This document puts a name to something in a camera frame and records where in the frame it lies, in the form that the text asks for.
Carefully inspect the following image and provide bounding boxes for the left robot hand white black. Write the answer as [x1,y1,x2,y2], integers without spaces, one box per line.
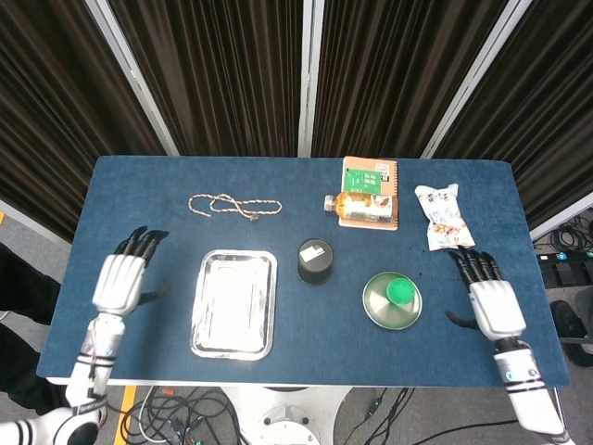
[92,225,173,317]

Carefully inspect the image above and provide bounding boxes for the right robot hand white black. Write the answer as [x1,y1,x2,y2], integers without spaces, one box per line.
[446,249,527,343]

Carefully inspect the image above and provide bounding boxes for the green ball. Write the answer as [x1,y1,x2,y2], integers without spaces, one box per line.
[385,277,414,307]

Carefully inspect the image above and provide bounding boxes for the black cylindrical jar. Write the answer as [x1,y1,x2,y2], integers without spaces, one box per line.
[296,237,334,286]

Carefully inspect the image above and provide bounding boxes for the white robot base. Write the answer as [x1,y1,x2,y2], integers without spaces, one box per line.
[220,386,351,445]

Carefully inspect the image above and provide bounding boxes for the black power strip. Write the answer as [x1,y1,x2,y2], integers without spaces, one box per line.
[536,249,593,266]

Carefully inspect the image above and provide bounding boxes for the bystander in black clothes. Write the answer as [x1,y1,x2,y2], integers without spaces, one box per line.
[0,243,70,416]

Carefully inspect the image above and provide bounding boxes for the white snack packet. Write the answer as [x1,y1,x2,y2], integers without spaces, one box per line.
[414,183,476,252]

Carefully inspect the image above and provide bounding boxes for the round steel plate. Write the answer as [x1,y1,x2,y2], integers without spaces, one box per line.
[361,271,423,331]

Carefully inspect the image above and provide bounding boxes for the rectangular steel tray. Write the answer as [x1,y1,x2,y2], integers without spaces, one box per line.
[189,248,279,361]

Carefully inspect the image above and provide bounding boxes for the tea bottle with label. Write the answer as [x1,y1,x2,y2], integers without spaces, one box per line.
[322,191,399,223]

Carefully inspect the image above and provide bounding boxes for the dark pleated curtain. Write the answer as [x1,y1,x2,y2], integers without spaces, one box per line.
[435,0,593,228]
[312,0,515,159]
[0,0,168,242]
[108,0,307,157]

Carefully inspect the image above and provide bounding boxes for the blue table cloth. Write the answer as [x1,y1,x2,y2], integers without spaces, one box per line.
[36,155,572,388]

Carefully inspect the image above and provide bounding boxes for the brown spiral notebook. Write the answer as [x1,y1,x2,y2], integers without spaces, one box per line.
[338,156,400,232]

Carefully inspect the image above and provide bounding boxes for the black coiled cables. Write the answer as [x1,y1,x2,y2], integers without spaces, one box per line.
[536,217,593,254]

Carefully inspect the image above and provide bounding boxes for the white floor cable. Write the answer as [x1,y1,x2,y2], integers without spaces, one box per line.
[137,398,186,444]

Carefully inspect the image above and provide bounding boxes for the black floor cable tangle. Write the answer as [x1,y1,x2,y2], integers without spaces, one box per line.
[120,387,242,445]

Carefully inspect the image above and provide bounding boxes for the black cable with inline plug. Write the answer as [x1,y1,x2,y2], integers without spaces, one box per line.
[351,387,413,445]

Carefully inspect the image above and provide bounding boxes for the beige twisted rope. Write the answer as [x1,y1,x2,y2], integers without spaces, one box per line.
[187,193,284,222]

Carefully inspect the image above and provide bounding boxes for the white partition frame post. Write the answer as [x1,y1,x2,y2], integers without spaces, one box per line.
[420,0,534,159]
[296,0,325,158]
[85,0,180,157]

